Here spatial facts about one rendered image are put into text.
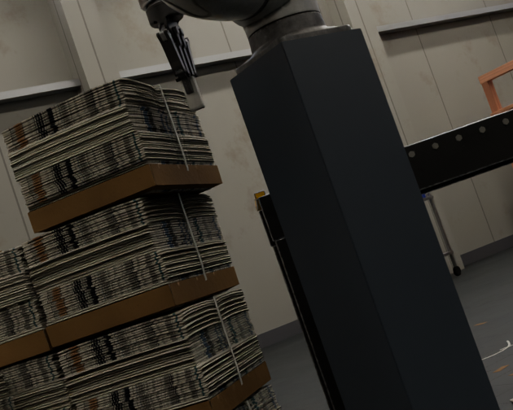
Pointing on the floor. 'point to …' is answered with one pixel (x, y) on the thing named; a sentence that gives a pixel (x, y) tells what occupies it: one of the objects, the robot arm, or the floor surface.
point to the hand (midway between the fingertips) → (192, 93)
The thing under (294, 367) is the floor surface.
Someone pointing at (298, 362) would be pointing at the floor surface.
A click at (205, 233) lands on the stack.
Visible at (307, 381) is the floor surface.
